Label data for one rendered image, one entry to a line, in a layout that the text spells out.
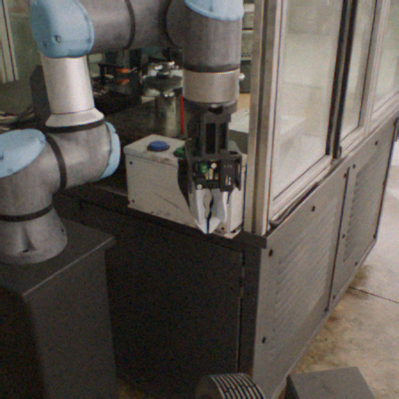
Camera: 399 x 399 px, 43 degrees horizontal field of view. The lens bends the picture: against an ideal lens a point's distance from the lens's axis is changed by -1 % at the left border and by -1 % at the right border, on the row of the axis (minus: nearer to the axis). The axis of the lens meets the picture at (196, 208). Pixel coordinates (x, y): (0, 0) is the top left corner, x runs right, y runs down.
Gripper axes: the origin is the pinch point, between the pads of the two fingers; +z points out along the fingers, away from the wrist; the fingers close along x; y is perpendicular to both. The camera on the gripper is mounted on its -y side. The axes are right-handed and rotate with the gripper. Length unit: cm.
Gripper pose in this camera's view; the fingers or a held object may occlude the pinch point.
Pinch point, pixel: (207, 223)
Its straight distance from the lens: 78.9
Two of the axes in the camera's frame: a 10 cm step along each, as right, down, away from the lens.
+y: 1.3, 4.5, -8.8
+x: 9.9, -0.6, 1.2
